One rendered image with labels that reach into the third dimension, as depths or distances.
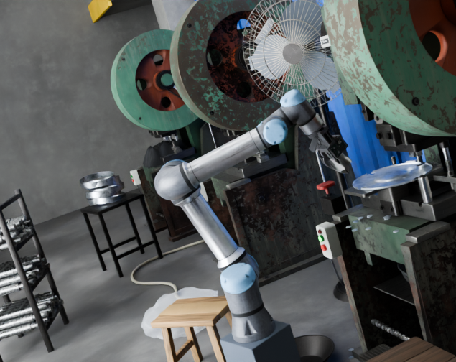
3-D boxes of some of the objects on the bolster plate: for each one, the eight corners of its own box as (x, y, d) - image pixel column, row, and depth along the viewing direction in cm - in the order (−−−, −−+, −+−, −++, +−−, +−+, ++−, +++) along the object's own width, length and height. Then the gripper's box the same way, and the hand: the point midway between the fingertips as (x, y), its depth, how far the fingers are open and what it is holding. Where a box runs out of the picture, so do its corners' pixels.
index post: (427, 202, 211) (421, 176, 209) (421, 202, 213) (415, 175, 212) (434, 200, 211) (427, 174, 210) (428, 199, 214) (421, 173, 212)
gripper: (314, 137, 207) (350, 182, 213) (331, 119, 209) (366, 164, 216) (301, 137, 215) (336, 181, 221) (317, 120, 217) (352, 164, 223)
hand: (345, 170), depth 221 cm, fingers closed
